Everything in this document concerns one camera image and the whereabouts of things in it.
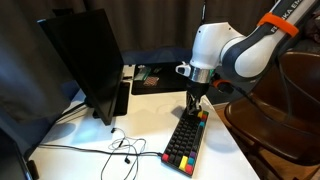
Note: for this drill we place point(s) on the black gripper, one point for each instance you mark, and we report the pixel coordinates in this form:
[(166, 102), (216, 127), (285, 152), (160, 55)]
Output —
[(198, 88)]

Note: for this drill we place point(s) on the dark grey curtain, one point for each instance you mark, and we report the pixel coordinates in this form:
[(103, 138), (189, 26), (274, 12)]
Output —
[(153, 23), (30, 70)]

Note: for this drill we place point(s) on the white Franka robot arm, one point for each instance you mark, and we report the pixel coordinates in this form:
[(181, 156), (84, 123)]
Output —
[(213, 43)]

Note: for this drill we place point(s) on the small dark object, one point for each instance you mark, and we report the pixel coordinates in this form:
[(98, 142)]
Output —
[(157, 70)]

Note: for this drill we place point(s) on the small green packet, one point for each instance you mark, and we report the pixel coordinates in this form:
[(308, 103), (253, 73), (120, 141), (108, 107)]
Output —
[(141, 73)]

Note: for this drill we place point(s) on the small black block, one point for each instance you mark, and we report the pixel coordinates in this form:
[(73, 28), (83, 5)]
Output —
[(33, 169)]

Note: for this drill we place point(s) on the red white checkered card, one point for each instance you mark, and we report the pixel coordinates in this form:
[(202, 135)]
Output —
[(151, 81)]

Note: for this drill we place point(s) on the brown wooden chair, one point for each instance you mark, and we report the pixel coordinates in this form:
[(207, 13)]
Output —
[(276, 126)]

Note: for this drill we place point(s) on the black keyboard with coloured keys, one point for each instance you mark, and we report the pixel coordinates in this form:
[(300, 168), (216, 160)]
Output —
[(185, 141)]

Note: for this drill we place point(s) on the black wrist camera orange mount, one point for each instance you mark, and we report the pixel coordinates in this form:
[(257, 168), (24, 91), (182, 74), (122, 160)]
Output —
[(222, 85)]

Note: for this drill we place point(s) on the blue cloth cover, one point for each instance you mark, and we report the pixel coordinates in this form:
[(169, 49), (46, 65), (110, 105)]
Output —
[(150, 56)]

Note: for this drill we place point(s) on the dark tray with items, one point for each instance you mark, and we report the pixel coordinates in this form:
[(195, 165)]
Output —
[(166, 80)]

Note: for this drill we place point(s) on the large black monitor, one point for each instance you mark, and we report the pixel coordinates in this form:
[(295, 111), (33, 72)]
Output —
[(88, 60)]

